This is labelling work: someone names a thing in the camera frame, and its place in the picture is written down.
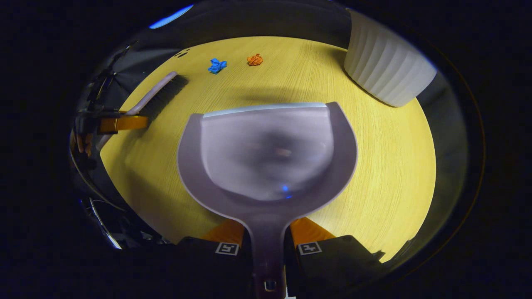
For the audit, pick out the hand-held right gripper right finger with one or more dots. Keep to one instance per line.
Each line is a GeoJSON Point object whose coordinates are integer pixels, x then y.
{"type": "Point", "coordinates": [332, 265]}

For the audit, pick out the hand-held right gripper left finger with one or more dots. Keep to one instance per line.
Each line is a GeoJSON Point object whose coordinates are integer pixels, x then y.
{"type": "Point", "coordinates": [208, 265]}

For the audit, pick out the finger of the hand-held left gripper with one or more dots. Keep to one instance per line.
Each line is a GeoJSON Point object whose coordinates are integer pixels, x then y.
{"type": "Point", "coordinates": [124, 123]}

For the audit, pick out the small pink broom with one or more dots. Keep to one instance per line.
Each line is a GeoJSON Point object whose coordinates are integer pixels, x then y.
{"type": "Point", "coordinates": [160, 93]}

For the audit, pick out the blue paper scrap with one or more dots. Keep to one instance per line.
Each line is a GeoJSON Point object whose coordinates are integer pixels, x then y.
{"type": "Point", "coordinates": [217, 66]}

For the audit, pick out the pink dustpan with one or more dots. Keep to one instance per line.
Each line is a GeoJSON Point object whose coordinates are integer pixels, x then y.
{"type": "Point", "coordinates": [266, 158]}

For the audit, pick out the orange paper scrap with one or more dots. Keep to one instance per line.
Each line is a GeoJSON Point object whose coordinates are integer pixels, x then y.
{"type": "Point", "coordinates": [254, 60]}

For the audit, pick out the white ribbed garbage bin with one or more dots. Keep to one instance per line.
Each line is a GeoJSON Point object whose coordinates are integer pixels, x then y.
{"type": "Point", "coordinates": [386, 66]}

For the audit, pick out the wooden desktop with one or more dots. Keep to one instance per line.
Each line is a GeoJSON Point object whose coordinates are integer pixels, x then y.
{"type": "Point", "coordinates": [166, 166]}

